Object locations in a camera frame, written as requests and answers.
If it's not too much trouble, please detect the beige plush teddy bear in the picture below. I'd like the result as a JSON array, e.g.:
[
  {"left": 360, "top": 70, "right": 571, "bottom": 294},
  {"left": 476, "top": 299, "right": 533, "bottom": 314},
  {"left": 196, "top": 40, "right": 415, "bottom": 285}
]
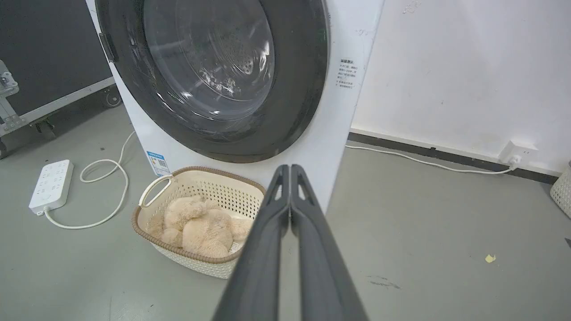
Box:
[{"left": 146, "top": 196, "right": 254, "bottom": 259}]

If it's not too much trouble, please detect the white power cable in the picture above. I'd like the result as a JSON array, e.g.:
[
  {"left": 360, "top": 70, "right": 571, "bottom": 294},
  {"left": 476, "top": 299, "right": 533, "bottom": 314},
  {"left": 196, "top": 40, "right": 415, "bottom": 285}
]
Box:
[{"left": 345, "top": 144, "right": 513, "bottom": 175}]

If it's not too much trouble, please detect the cream woven laundry basket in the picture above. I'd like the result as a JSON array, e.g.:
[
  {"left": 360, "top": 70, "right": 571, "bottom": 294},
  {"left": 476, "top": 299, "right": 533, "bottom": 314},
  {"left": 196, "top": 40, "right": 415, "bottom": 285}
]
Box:
[{"left": 132, "top": 166, "right": 267, "bottom": 280}]

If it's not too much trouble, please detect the white power strip with cable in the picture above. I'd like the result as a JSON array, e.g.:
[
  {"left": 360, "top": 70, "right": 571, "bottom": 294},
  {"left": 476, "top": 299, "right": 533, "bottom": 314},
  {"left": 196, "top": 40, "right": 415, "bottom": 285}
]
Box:
[{"left": 37, "top": 131, "right": 136, "bottom": 230}]

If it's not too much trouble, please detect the white wall plug adapter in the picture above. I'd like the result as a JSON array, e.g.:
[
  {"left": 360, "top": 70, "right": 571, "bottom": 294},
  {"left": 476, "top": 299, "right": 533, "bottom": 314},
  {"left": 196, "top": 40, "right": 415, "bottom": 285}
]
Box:
[{"left": 498, "top": 140, "right": 539, "bottom": 169}]

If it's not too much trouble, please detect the white washing machine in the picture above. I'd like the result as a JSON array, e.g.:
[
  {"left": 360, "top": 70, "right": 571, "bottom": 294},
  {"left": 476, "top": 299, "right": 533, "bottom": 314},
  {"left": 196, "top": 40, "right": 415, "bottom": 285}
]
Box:
[{"left": 86, "top": 0, "right": 385, "bottom": 214}]

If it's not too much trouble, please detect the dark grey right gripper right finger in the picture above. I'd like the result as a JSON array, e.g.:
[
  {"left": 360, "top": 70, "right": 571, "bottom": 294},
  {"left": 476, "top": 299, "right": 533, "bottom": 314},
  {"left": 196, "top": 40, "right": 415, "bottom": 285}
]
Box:
[{"left": 290, "top": 164, "right": 369, "bottom": 321}]

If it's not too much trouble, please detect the black flight case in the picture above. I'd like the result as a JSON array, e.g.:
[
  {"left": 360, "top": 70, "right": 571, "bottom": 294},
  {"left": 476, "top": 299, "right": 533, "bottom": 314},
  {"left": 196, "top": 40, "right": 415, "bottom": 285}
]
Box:
[{"left": 0, "top": 0, "right": 122, "bottom": 160}]

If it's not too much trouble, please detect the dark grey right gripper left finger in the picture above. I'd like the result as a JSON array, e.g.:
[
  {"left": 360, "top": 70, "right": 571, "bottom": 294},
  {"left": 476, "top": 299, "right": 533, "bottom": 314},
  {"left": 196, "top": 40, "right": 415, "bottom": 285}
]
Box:
[{"left": 212, "top": 164, "right": 291, "bottom": 321}]

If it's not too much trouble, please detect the white woven basket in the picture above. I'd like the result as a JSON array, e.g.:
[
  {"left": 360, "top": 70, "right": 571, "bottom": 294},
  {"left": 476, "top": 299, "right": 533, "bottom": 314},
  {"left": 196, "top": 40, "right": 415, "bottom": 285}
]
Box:
[{"left": 550, "top": 161, "right": 571, "bottom": 219}]

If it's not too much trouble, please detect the round dark washing machine door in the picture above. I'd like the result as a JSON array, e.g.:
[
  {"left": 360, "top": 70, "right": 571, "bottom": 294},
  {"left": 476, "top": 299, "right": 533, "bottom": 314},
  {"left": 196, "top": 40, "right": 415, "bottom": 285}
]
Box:
[{"left": 95, "top": 0, "right": 331, "bottom": 163}]

